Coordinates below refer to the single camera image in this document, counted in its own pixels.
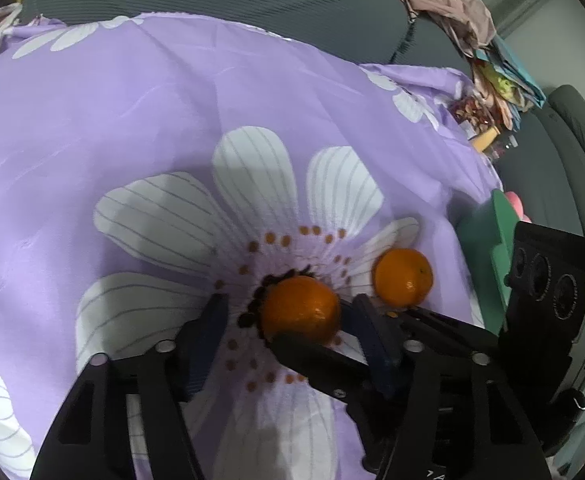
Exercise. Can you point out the green plastic basin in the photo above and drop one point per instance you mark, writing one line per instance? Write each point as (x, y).
(487, 270)

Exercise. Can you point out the purple floral cloth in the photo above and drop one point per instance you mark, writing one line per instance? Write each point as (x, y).
(122, 135)

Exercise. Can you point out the pink plush ball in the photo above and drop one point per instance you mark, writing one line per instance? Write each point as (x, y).
(516, 206)

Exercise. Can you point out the orange mandarin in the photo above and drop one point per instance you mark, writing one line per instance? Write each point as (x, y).
(297, 305)
(402, 275)

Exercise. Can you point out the yellow jar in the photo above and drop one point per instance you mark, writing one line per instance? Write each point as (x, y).
(485, 141)

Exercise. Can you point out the beige pink clothes pile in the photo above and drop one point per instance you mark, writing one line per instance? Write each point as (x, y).
(447, 0)

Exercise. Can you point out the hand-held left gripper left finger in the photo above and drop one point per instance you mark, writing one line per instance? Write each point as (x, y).
(207, 345)

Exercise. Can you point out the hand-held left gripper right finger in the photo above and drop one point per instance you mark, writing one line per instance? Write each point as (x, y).
(377, 355)

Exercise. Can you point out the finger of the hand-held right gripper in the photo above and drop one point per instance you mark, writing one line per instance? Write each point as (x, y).
(447, 330)
(317, 362)

